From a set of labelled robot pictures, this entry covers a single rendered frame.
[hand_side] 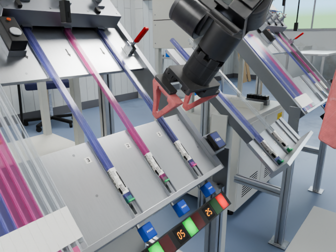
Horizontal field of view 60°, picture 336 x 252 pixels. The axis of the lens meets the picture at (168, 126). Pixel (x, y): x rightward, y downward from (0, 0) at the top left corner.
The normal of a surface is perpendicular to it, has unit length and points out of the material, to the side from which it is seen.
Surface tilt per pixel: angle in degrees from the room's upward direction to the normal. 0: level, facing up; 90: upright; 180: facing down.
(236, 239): 0
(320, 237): 0
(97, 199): 44
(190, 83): 37
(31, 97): 90
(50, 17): 134
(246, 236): 0
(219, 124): 90
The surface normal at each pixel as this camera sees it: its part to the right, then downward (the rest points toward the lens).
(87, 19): 0.55, 0.80
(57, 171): 0.53, -0.56
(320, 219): 0.00, -0.96
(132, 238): 0.77, 0.18
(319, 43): -0.64, 0.22
